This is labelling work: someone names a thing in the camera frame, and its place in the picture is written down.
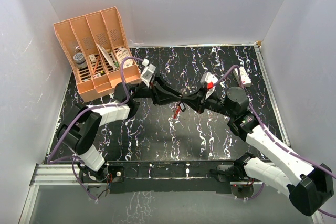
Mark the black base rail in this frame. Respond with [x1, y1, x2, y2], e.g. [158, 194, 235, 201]
[78, 159, 266, 195]

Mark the purple cable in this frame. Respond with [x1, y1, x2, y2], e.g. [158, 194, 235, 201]
[46, 56, 149, 201]
[207, 64, 336, 218]

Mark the round grey tin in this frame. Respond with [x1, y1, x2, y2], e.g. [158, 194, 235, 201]
[73, 52, 87, 69]

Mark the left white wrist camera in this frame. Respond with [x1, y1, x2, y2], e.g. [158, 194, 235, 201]
[141, 59, 156, 87]

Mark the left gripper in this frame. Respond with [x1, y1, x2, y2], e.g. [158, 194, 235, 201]
[134, 74, 182, 107]

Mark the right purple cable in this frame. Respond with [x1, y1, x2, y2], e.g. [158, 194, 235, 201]
[207, 64, 336, 218]

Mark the small white cardboard box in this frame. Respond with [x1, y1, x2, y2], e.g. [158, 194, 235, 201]
[233, 67, 251, 88]

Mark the orange pencil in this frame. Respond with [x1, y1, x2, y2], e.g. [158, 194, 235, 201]
[92, 55, 101, 76]

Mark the small white card box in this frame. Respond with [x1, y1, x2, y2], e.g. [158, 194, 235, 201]
[89, 54, 97, 63]

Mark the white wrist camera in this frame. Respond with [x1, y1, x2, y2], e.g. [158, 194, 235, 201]
[141, 59, 156, 87]
[201, 72, 218, 99]

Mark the white paper packet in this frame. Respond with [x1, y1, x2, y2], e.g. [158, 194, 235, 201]
[96, 43, 118, 71]

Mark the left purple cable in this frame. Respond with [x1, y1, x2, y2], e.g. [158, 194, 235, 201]
[46, 56, 149, 201]

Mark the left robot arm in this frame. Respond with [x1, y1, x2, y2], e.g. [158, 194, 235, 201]
[56, 75, 183, 182]

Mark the orange plastic desk organizer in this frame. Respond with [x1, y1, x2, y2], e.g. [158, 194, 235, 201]
[53, 7, 141, 102]

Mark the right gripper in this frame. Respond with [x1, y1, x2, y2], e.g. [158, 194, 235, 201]
[182, 86, 235, 118]

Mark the white blister pack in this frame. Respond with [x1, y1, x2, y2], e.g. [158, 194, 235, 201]
[116, 47, 133, 68]

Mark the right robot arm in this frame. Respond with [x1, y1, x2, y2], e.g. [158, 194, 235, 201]
[181, 87, 334, 216]

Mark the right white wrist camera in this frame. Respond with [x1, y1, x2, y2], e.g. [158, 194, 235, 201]
[201, 72, 218, 99]

